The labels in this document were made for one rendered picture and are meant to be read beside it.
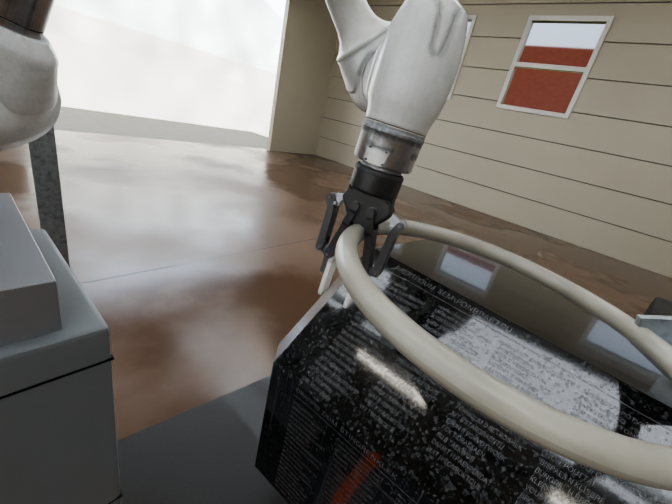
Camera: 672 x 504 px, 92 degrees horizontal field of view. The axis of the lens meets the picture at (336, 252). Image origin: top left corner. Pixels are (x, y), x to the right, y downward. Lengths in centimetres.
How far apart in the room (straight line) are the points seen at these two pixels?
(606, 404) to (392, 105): 54
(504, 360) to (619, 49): 662
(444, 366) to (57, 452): 59
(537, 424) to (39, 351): 56
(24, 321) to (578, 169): 680
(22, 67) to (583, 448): 79
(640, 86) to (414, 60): 656
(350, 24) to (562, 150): 640
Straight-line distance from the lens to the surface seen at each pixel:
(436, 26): 47
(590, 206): 684
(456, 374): 29
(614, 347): 80
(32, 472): 72
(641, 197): 688
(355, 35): 60
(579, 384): 68
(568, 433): 31
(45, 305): 57
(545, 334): 71
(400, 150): 46
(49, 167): 175
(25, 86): 72
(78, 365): 61
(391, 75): 45
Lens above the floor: 115
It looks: 22 degrees down
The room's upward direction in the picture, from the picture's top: 13 degrees clockwise
